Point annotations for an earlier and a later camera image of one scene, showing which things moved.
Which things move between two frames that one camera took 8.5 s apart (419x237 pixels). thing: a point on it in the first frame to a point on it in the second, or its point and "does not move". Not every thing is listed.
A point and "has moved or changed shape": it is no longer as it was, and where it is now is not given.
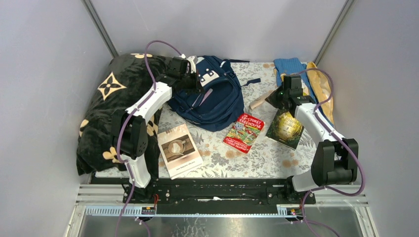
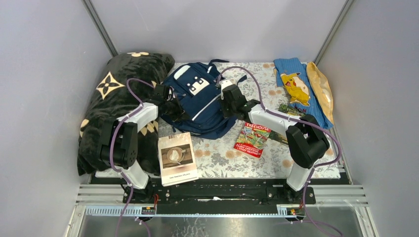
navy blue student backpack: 220,107 has moved or changed shape
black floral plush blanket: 123,79 does not move
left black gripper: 194,83 to 176,109
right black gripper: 271,98 to 226,113
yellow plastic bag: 322,87 does not move
